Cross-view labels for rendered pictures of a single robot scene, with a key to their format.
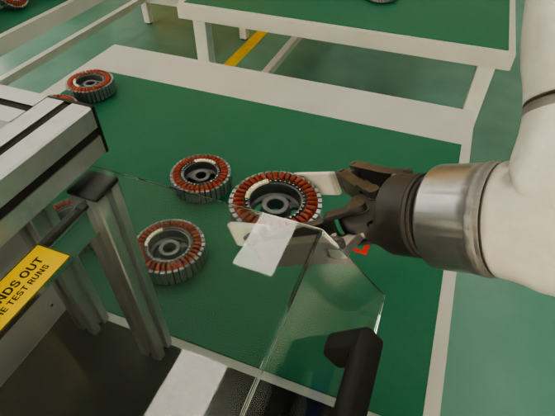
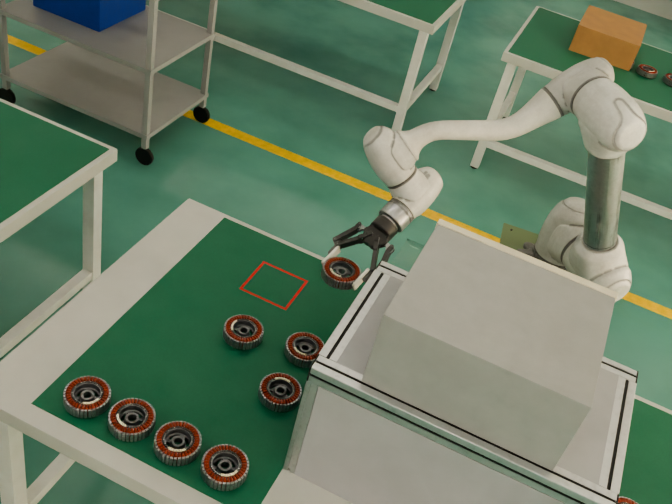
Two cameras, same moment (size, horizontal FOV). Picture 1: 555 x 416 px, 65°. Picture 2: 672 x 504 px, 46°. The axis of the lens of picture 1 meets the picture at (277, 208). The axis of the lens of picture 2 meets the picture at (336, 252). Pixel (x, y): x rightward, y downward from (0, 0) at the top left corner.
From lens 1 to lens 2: 2.12 m
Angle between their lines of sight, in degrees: 69
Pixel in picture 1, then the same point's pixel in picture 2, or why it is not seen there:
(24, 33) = not seen: outside the picture
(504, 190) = (409, 203)
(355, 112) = (173, 249)
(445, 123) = (199, 215)
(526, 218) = (418, 203)
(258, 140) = (197, 303)
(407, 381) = not seen: hidden behind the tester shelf
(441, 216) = (404, 218)
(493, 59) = (108, 160)
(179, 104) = (130, 341)
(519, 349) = not seen: hidden behind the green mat
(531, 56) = (394, 177)
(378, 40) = (44, 204)
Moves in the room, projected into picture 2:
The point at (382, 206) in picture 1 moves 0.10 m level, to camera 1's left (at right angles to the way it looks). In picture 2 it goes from (388, 229) to (389, 251)
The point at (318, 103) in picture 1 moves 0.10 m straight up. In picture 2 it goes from (155, 264) to (157, 238)
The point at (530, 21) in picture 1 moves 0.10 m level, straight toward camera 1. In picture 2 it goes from (389, 171) to (419, 186)
